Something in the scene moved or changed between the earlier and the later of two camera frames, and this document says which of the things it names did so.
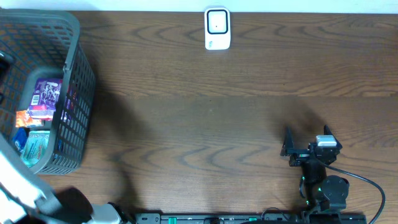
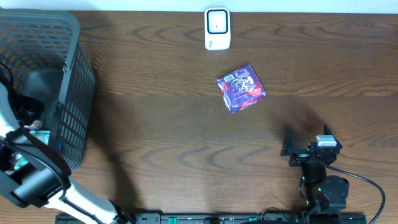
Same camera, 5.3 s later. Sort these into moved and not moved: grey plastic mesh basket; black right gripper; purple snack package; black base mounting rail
Moved: purple snack package
Not moved: black right gripper; grey plastic mesh basket; black base mounting rail
